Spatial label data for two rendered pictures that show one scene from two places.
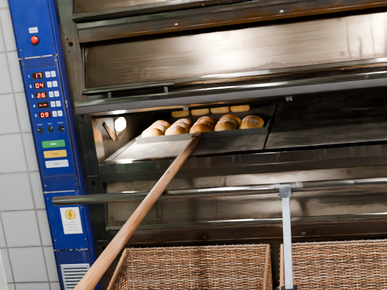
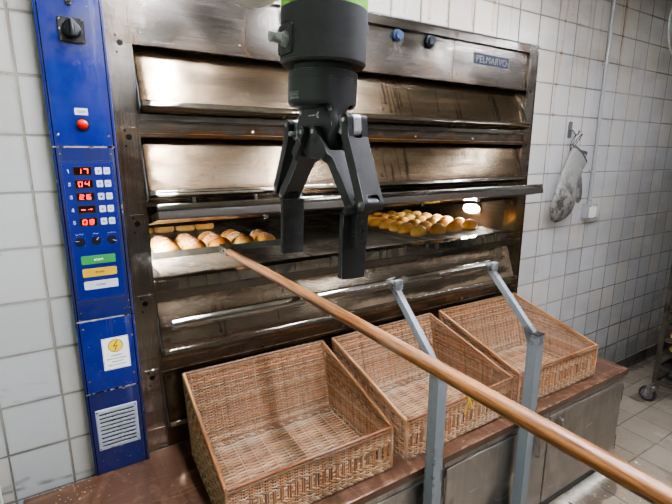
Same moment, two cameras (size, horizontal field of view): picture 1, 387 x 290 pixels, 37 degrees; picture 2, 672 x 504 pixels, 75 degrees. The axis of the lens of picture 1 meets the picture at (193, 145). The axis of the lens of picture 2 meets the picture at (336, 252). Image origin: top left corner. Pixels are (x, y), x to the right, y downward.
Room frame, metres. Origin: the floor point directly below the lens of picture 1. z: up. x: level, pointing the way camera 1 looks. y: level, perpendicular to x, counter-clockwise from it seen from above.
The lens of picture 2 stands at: (0.70, 0.89, 1.58)
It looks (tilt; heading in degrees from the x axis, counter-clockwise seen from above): 12 degrees down; 316
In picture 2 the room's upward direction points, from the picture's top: straight up
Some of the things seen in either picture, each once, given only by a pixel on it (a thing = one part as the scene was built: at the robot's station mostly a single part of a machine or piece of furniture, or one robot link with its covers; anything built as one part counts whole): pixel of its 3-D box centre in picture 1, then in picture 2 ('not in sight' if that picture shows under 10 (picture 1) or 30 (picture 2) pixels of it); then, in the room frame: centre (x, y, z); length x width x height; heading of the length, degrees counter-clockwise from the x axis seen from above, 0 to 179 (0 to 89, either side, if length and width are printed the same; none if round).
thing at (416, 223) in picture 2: not in sight; (412, 220); (2.20, -1.18, 1.21); 0.61 x 0.48 x 0.06; 168
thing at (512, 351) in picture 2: not in sight; (515, 341); (1.51, -1.07, 0.72); 0.56 x 0.49 x 0.28; 76
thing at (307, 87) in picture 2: not in sight; (321, 115); (1.07, 0.55, 1.62); 0.08 x 0.07 x 0.09; 169
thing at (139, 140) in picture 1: (206, 126); (209, 241); (2.51, -0.07, 1.20); 0.55 x 0.36 x 0.03; 78
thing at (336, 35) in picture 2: not in sight; (320, 43); (1.07, 0.55, 1.69); 0.12 x 0.09 x 0.06; 79
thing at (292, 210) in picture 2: not in sight; (292, 226); (1.14, 0.54, 1.49); 0.03 x 0.01 x 0.07; 79
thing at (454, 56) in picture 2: not in sight; (377, 46); (1.92, -0.53, 1.99); 1.80 x 0.08 x 0.21; 78
